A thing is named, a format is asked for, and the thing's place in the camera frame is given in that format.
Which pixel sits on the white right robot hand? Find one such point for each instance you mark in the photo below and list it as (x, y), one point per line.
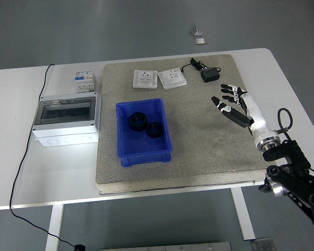
(255, 115)

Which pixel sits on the small black hex nut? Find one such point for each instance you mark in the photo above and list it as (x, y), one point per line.
(154, 130)

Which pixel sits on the large black hex nut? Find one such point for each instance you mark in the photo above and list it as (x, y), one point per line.
(137, 122)

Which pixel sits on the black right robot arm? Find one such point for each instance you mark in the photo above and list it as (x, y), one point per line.
(295, 167)

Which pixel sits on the blue plastic box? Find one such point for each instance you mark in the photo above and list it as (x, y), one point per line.
(144, 149)

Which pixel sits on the grey distribution box clear lid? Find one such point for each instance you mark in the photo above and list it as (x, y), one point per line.
(65, 123)

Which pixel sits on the black power adapter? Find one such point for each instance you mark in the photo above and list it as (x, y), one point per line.
(210, 75)

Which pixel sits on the grey-brown mat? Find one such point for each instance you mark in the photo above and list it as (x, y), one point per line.
(188, 167)

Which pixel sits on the flat metal floor socket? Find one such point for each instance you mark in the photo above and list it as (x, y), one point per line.
(200, 41)

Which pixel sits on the white table leg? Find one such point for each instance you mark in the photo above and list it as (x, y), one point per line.
(242, 214)
(53, 230)

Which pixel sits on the white square socket panel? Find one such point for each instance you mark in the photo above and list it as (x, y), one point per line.
(144, 79)

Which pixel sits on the grey metal floor plate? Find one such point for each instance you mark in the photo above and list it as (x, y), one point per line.
(261, 245)

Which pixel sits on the grey metal bar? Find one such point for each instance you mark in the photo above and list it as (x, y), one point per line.
(165, 247)

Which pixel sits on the white blue circuit breaker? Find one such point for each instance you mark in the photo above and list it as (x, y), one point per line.
(84, 81)

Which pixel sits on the white socket panel with switch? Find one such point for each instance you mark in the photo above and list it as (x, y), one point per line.
(172, 78)

